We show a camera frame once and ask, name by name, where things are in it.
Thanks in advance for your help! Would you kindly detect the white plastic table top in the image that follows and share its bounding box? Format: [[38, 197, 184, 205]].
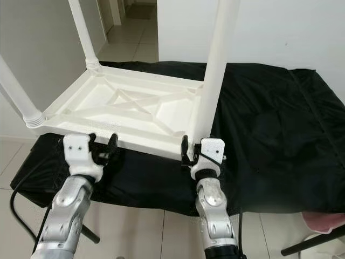
[[35, 67, 205, 160]]

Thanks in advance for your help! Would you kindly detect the white plastic table leg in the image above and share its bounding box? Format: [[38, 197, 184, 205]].
[[191, 0, 240, 149], [0, 57, 45, 128], [68, 0, 102, 71]]

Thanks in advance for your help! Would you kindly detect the pink round object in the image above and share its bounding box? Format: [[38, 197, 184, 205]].
[[302, 212, 345, 234]]

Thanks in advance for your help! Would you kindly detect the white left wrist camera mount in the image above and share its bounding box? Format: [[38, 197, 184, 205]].
[[63, 133, 104, 181]]

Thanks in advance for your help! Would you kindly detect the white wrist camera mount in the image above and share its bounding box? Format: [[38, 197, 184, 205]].
[[63, 133, 104, 181], [190, 138, 226, 180]]

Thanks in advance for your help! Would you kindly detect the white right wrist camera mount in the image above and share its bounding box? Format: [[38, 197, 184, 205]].
[[190, 138, 226, 180]]

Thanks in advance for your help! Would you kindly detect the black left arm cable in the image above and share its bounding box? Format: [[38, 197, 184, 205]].
[[10, 156, 58, 234]]

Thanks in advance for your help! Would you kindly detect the white door frame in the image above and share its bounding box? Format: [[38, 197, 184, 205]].
[[100, 0, 126, 28]]

